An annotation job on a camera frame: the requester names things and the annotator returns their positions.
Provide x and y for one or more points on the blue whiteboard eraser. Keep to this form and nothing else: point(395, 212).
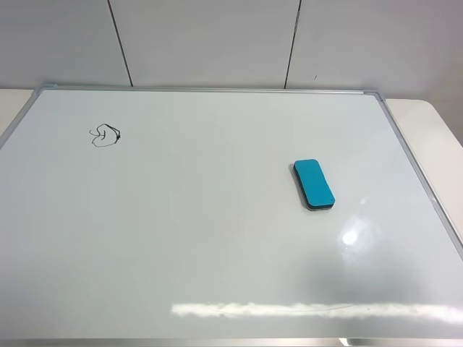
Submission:
point(313, 185)

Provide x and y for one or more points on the black marker scribble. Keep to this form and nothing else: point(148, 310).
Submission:
point(105, 135)

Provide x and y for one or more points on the white whiteboard with aluminium frame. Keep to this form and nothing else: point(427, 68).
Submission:
point(192, 229)

